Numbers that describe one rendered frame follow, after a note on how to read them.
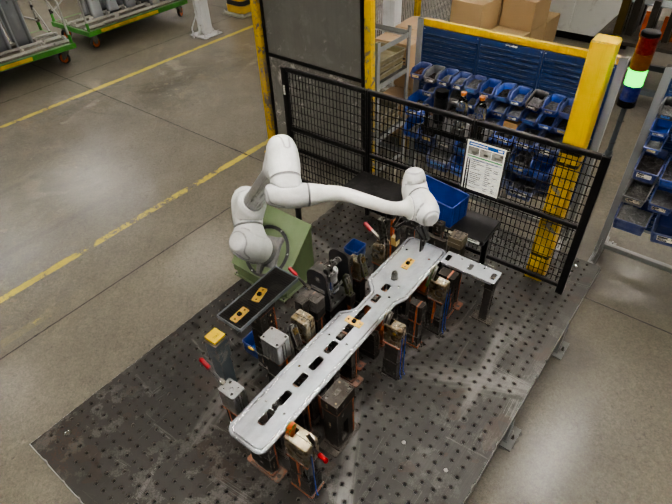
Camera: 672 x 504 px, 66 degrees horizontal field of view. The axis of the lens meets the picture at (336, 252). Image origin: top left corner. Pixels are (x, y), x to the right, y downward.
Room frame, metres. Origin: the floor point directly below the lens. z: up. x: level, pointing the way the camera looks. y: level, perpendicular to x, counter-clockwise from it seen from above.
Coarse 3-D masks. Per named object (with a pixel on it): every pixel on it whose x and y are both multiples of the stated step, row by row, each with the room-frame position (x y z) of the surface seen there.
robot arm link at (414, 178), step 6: (414, 168) 1.91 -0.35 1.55; (420, 168) 1.91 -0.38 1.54; (408, 174) 1.88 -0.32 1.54; (414, 174) 1.87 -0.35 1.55; (420, 174) 1.87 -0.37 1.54; (402, 180) 1.90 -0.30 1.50; (408, 180) 1.86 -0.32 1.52; (414, 180) 1.85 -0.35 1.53; (420, 180) 1.85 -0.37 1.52; (402, 186) 1.89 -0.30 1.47; (408, 186) 1.85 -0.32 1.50; (414, 186) 1.84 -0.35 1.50; (420, 186) 1.83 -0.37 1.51; (426, 186) 1.85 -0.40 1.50; (402, 192) 1.89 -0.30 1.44; (408, 192) 1.83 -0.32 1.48
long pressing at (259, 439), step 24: (408, 240) 2.08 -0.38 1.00; (384, 264) 1.90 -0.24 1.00; (432, 264) 1.89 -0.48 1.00; (408, 288) 1.73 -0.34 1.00; (384, 312) 1.58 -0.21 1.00; (336, 336) 1.46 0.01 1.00; (360, 336) 1.45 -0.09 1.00; (312, 360) 1.33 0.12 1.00; (336, 360) 1.33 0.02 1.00; (288, 384) 1.22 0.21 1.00; (312, 384) 1.22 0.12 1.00; (264, 408) 1.12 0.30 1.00; (288, 408) 1.11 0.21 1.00; (240, 432) 1.02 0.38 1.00; (264, 432) 1.02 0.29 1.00
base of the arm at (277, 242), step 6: (276, 240) 2.16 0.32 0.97; (282, 240) 2.15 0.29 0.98; (276, 246) 2.13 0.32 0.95; (276, 252) 2.11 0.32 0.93; (270, 258) 2.07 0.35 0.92; (276, 258) 2.09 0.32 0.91; (258, 264) 2.08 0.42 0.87; (264, 264) 2.08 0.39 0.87; (270, 264) 2.07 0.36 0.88; (276, 264) 2.07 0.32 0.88; (258, 270) 2.06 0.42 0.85
